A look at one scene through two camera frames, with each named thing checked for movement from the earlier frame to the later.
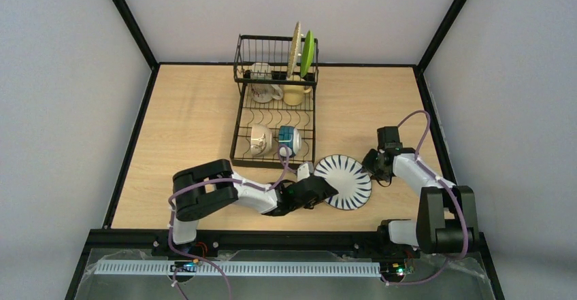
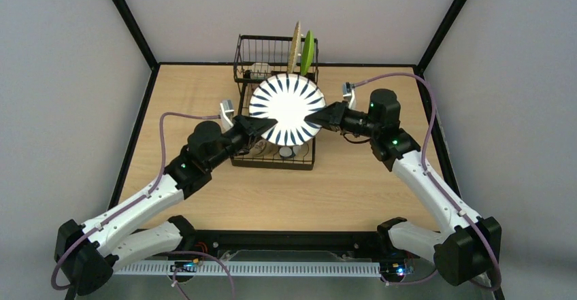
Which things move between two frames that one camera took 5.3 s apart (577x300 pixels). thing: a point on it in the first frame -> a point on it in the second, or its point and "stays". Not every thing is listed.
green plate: [307, 54] stays
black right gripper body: [373, 162] -> [337, 115]
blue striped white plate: [350, 177] -> [287, 98]
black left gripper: [317, 189] -> [243, 127]
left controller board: [184, 267] stays
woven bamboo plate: [294, 50] stays
